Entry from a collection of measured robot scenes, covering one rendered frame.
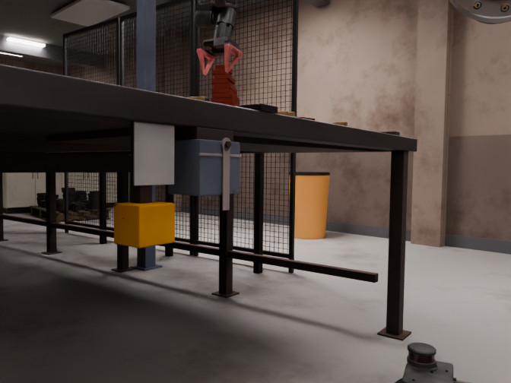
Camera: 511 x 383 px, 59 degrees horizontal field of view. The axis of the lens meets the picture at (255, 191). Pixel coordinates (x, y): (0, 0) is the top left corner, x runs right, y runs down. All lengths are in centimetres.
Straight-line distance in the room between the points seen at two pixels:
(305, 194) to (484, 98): 196
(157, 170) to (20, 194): 704
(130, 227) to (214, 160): 24
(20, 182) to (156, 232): 706
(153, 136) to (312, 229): 410
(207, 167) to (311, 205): 394
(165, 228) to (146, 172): 11
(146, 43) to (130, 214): 273
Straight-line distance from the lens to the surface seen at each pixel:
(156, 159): 91
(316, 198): 488
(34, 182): 798
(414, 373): 123
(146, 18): 358
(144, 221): 86
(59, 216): 661
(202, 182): 96
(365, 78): 545
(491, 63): 492
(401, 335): 228
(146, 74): 349
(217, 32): 147
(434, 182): 483
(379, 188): 525
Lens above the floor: 77
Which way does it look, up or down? 3 degrees down
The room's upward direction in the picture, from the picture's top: 1 degrees clockwise
